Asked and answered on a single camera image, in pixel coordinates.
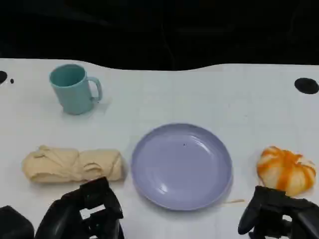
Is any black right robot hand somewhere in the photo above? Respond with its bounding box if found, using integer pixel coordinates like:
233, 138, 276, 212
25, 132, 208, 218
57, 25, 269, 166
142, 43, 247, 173
237, 185, 319, 239

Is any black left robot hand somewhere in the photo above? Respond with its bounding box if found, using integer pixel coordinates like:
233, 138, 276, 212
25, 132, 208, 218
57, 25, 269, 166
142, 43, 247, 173
34, 176, 125, 239

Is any beige towel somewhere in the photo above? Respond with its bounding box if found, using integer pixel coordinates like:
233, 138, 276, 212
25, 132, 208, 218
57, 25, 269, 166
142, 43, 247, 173
21, 145, 125, 184

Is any orange and white bread roll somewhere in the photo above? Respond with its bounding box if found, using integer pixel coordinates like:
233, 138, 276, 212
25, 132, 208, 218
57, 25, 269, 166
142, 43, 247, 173
256, 145, 317, 197

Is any lilac plate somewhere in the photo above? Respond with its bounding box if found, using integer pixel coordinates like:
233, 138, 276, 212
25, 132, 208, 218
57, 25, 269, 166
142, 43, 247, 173
131, 123, 234, 212

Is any pale green mug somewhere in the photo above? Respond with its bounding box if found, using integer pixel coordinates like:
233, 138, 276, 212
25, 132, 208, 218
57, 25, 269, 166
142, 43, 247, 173
48, 63, 103, 116

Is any large black table grommet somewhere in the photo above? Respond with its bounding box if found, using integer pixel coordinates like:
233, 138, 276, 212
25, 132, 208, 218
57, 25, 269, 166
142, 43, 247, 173
294, 77, 319, 95

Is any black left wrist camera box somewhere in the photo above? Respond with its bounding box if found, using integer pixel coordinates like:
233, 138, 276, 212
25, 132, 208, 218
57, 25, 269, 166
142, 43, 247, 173
0, 205, 34, 239

